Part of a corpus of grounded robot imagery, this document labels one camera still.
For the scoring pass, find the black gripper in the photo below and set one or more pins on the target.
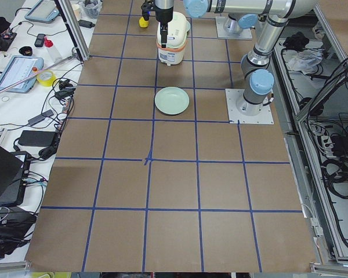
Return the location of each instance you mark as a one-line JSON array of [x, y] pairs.
[[163, 18]]

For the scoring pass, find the white rice cooker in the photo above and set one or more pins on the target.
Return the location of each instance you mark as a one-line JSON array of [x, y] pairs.
[[176, 40]]

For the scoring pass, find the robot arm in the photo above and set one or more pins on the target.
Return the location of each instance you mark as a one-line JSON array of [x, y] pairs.
[[258, 80], [279, 12]]

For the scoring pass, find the left green plate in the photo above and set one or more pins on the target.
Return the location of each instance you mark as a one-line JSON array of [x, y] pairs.
[[171, 100]]

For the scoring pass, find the red cap spray bottle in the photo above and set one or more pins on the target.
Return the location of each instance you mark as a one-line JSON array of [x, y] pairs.
[[52, 50]]

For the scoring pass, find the black phone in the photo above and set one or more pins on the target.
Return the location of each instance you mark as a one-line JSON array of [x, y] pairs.
[[40, 40]]

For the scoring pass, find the yellow tape roll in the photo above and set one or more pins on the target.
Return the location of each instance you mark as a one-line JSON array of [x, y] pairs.
[[46, 78]]

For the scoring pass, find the blue teach pendant tablet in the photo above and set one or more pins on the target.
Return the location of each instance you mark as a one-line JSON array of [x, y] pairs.
[[18, 68]]

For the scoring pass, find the black power adapter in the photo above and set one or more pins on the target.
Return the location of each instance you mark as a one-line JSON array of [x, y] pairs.
[[32, 138]]

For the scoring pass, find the black laptop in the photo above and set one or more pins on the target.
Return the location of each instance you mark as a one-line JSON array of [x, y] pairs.
[[14, 167]]

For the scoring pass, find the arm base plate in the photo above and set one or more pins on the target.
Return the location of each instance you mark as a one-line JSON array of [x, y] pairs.
[[242, 112], [228, 28]]

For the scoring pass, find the aluminium frame post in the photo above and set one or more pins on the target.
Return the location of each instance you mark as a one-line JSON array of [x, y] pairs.
[[69, 18]]

